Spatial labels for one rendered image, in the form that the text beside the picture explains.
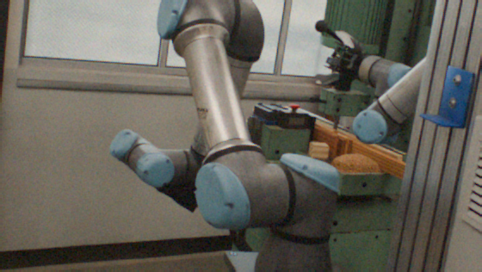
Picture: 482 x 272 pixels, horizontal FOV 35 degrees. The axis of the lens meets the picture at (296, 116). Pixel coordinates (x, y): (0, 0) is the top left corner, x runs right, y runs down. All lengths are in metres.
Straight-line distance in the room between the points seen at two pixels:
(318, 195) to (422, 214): 0.20
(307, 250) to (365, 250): 0.80
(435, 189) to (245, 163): 0.33
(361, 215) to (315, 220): 0.75
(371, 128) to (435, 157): 0.40
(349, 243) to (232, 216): 0.88
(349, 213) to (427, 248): 0.85
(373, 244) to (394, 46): 0.59
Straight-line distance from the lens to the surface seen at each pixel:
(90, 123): 3.29
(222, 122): 1.39
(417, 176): 1.31
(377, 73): 1.80
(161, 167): 1.72
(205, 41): 1.49
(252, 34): 1.60
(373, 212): 2.17
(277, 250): 1.42
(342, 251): 2.15
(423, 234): 1.29
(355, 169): 2.01
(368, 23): 2.17
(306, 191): 1.37
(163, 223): 3.57
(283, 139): 2.12
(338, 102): 2.22
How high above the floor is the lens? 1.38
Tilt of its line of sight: 10 degrees down
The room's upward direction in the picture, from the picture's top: 9 degrees clockwise
